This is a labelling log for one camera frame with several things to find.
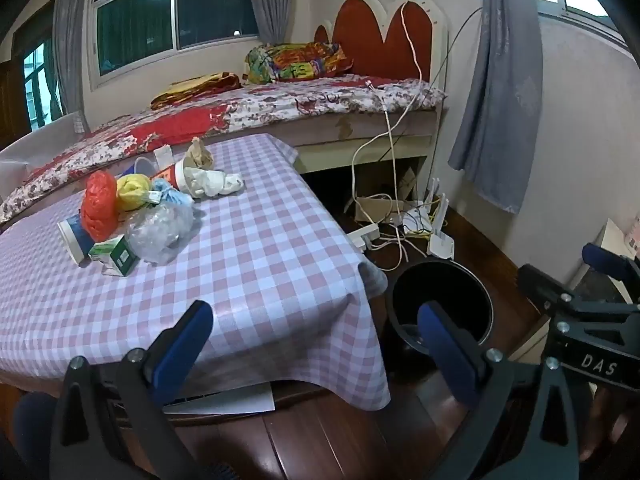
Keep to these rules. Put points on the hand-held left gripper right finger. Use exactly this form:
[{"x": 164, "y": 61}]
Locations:
[{"x": 445, "y": 355}]

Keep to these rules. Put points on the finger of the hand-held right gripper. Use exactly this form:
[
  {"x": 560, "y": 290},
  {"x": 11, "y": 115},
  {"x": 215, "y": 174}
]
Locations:
[
  {"x": 542, "y": 285},
  {"x": 602, "y": 257}
]

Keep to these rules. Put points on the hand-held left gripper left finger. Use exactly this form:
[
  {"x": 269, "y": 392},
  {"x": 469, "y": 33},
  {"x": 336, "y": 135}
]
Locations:
[{"x": 185, "y": 355}]

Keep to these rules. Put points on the black round trash bin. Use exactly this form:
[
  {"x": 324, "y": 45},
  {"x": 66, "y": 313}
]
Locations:
[{"x": 450, "y": 285}]

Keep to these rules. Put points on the green carton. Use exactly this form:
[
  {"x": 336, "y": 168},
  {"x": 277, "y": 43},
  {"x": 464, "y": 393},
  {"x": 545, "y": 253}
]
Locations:
[{"x": 117, "y": 255}]

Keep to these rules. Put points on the blue face mask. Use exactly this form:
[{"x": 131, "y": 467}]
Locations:
[{"x": 172, "y": 197}]

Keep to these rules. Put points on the blue paper cup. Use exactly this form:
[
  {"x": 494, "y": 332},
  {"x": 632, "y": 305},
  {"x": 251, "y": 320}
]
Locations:
[{"x": 72, "y": 242}]

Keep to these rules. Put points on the red paper cup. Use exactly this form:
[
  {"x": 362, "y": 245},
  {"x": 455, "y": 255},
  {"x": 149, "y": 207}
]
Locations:
[{"x": 170, "y": 176}]

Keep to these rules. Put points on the person's right hand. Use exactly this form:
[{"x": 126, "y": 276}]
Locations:
[{"x": 612, "y": 425}]

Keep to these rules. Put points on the white box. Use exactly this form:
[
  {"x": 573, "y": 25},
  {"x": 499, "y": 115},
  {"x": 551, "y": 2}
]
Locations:
[{"x": 617, "y": 240}]

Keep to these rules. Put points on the white paper sheet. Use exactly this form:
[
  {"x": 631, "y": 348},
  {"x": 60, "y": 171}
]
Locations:
[{"x": 225, "y": 400}]

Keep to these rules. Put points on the checkered tablecloth table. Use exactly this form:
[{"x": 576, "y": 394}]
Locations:
[{"x": 250, "y": 270}]

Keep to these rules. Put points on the clear plastic bag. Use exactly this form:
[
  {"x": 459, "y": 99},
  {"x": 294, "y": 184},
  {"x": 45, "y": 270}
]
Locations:
[{"x": 160, "y": 232}]

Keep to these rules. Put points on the white router with antennas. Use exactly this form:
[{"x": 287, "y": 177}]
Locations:
[{"x": 417, "y": 217}]

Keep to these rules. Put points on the white power strip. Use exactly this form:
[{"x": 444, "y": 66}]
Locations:
[{"x": 365, "y": 235}]

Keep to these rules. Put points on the flat cardboard box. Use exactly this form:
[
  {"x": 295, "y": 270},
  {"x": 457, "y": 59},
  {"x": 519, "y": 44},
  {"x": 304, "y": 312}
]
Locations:
[{"x": 372, "y": 207}]

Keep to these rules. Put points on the yellow plastic bag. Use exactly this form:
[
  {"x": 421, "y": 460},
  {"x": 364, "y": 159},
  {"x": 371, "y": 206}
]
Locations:
[{"x": 131, "y": 192}]

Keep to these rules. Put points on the red plastic bag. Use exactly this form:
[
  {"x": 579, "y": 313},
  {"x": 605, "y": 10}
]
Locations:
[{"x": 100, "y": 205}]

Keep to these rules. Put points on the white crumpled plastic bag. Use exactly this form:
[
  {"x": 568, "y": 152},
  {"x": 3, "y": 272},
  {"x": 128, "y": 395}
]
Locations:
[{"x": 210, "y": 182}]

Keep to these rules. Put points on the long grey curtain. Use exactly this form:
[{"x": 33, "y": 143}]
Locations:
[{"x": 500, "y": 100}]

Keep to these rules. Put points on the clear plastic cup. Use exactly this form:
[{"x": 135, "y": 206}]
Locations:
[{"x": 144, "y": 166}]

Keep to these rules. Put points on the brown crumpled paper bag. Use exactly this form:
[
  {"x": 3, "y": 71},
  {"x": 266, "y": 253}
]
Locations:
[{"x": 199, "y": 155}]

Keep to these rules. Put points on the white cloth cover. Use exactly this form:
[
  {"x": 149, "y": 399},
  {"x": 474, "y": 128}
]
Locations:
[{"x": 30, "y": 150}]

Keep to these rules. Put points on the folded yellow red blanket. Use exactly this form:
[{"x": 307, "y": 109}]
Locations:
[{"x": 195, "y": 90}]

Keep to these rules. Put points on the bed with floral cover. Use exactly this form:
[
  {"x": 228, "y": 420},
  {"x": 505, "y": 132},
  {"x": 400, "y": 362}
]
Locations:
[{"x": 280, "y": 102}]

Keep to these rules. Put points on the wooden door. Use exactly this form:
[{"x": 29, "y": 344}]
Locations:
[{"x": 10, "y": 105}]

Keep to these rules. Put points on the small side window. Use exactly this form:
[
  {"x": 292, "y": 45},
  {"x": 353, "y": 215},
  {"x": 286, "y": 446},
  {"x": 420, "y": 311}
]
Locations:
[{"x": 40, "y": 85}]

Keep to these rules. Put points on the red heart-shaped headboard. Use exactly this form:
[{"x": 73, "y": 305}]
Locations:
[{"x": 365, "y": 35}]

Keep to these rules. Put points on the colourful patterned pillow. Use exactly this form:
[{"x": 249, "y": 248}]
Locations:
[{"x": 295, "y": 62}]

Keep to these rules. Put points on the large white-framed window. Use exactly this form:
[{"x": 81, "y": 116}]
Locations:
[{"x": 200, "y": 5}]

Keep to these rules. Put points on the cream bed frame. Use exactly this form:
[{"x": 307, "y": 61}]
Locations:
[{"x": 360, "y": 135}]

